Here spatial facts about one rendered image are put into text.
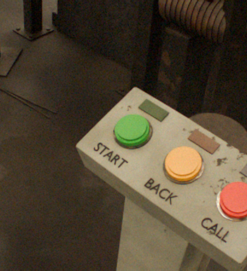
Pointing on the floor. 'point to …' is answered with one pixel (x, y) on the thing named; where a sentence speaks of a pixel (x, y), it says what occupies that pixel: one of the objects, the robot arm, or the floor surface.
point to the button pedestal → (171, 193)
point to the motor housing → (186, 49)
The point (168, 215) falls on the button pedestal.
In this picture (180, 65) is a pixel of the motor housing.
